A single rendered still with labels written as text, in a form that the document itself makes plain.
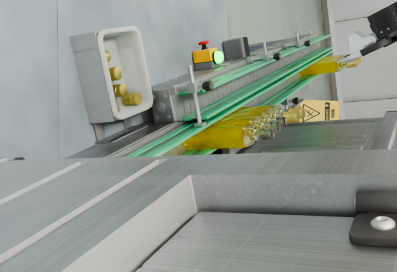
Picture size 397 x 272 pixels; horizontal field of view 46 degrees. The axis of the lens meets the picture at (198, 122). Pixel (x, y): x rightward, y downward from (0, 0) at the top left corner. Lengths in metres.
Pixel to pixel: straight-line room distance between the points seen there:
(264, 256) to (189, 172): 0.08
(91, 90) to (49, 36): 0.16
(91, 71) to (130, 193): 0.94
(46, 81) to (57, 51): 0.08
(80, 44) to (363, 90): 6.32
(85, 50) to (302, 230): 1.00
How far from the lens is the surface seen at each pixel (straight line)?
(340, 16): 7.18
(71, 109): 1.16
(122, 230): 0.20
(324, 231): 0.21
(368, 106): 7.29
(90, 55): 1.16
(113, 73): 1.20
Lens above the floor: 1.55
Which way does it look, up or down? 29 degrees down
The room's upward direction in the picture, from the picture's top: 86 degrees clockwise
